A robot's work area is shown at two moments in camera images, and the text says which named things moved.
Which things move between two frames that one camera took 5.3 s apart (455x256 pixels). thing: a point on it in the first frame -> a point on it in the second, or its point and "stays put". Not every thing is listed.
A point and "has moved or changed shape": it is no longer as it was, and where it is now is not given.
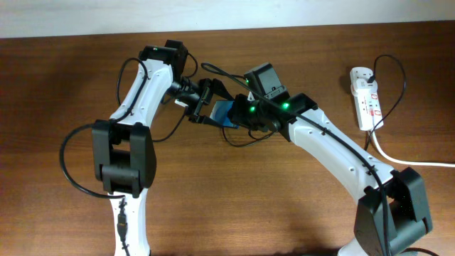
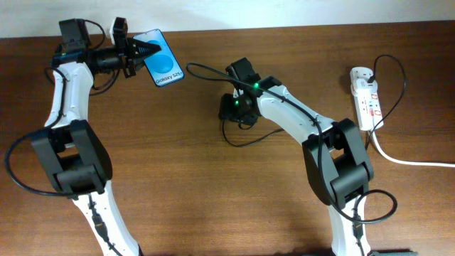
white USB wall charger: x=362 y=88 stays put
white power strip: x=367 y=104 stays put
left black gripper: x=218 y=87 -> x=136 y=60
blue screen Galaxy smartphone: x=220 y=113 has moved or changed shape
